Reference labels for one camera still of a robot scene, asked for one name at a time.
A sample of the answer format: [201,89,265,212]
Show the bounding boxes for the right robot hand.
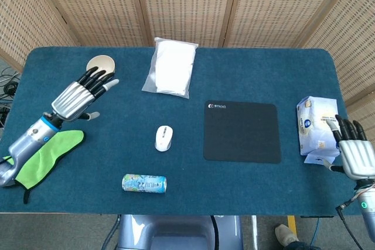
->
[323,114,375,180]

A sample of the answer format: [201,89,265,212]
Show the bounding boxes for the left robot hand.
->
[51,66,120,123]

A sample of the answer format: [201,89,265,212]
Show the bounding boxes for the white computer mouse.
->
[154,125,174,153]

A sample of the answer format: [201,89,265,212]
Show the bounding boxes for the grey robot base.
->
[117,214,244,250]

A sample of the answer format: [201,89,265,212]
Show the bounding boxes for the black mouse pad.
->
[203,100,282,165]

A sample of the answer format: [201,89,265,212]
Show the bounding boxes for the beige bowl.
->
[86,54,116,83]

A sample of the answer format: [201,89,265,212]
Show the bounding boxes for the white tissue pack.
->
[296,95,342,156]

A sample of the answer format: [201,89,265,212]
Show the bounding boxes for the woven bamboo screen panel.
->
[0,0,80,72]
[297,0,375,163]
[32,0,152,47]
[224,0,363,48]
[134,0,243,48]

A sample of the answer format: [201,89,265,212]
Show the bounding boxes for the teal table cover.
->
[0,46,367,215]

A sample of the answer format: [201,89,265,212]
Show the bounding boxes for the clear bag of white powder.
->
[141,37,199,100]

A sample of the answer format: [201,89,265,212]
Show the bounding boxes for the dark trouser leg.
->
[288,239,316,250]

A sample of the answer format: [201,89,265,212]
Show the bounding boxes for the beige shoe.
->
[274,224,300,246]

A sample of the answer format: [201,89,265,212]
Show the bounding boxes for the light blue drink can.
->
[121,173,168,194]

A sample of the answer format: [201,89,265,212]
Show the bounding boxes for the white table leg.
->
[251,215,259,250]

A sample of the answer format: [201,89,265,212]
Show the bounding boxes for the green cloth with black strap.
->
[2,129,86,205]

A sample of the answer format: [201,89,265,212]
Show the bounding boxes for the black floor cables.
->
[0,67,20,128]

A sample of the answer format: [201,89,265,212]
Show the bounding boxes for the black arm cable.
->
[335,193,366,250]

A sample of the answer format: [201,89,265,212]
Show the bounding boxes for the blue cable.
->
[312,217,322,246]

